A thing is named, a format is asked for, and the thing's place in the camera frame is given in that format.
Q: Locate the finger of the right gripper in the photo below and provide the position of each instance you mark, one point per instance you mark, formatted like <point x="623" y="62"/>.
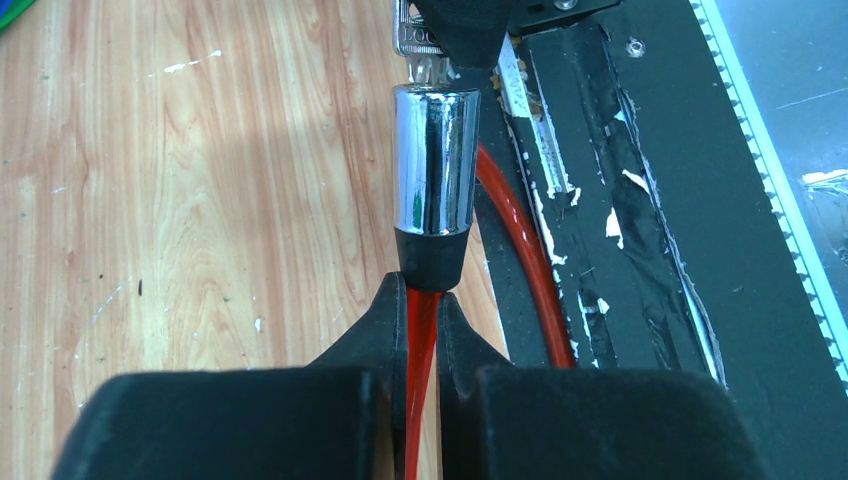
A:
<point x="470" y="32"/>

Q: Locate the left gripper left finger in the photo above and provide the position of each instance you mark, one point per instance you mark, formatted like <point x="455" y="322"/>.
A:
<point x="341" y="416"/>

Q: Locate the aluminium frame rail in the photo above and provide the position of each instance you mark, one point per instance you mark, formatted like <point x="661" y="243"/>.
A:
<point x="784" y="67"/>

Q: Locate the red cable lock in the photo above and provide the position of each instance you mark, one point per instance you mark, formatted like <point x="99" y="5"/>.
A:
<point x="438" y="162"/>

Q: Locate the green cable lock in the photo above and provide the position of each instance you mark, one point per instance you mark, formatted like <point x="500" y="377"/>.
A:
<point x="11" y="10"/>

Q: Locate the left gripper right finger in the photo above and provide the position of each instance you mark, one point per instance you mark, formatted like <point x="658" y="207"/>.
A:
<point x="502" y="421"/>

